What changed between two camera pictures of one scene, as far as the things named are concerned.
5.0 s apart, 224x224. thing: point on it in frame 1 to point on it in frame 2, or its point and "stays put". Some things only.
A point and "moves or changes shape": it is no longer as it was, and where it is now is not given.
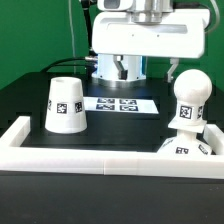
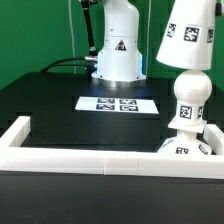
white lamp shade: x=65 y=112 moves or changes shape
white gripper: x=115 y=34 to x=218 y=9
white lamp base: x=185 y=143 stays put
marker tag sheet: x=121 y=105 stays put
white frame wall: x=204 y=166 stays put
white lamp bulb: x=192 y=88 stays put
